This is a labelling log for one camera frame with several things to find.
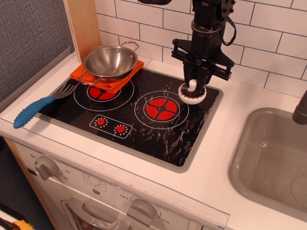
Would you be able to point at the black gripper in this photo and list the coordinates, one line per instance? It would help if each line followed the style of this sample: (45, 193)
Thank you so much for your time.
(202, 56)

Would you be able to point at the white toy mushroom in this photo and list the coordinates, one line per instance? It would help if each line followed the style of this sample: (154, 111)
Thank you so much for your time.
(189, 95)

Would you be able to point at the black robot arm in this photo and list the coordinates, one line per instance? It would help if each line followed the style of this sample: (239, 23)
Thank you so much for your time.
(209, 13)

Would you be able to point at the black toy stovetop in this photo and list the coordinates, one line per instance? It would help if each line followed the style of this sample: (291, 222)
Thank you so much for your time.
(146, 118)

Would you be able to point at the orange cloth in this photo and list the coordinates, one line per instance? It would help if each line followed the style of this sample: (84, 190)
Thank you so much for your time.
(111, 87)

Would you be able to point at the grey faucet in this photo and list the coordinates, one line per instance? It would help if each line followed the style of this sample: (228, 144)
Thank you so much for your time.
(300, 113)

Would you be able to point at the grey sink basin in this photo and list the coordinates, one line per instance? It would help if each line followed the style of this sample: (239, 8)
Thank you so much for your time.
(269, 164)

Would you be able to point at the wooden side panel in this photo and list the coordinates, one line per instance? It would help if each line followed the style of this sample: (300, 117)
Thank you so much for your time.
(84, 26)

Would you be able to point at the grey oven knob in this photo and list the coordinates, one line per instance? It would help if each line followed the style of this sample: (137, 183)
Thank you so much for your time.
(142, 211)

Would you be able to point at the grey timer knob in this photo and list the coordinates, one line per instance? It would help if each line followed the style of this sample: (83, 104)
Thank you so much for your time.
(46, 167)

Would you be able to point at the orange black object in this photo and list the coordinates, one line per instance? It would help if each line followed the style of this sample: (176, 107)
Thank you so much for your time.
(16, 225)

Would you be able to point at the steel bowl with handles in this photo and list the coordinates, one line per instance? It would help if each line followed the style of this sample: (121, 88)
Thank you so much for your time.
(111, 63)

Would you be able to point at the blue handled fork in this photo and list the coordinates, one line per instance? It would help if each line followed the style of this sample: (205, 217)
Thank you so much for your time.
(31, 110)

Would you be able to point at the grey oven door handle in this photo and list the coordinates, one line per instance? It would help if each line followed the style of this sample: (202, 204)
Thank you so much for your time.
(95, 217)

